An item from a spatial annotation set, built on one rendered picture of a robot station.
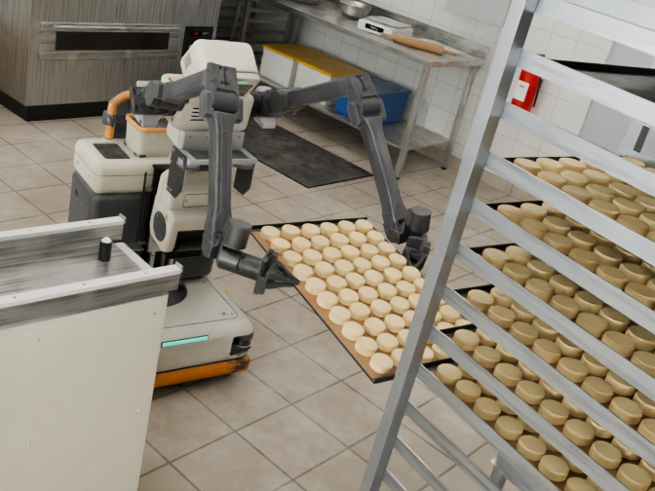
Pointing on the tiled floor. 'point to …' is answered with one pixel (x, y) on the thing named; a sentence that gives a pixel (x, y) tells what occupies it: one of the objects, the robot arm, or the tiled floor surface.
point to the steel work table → (401, 132)
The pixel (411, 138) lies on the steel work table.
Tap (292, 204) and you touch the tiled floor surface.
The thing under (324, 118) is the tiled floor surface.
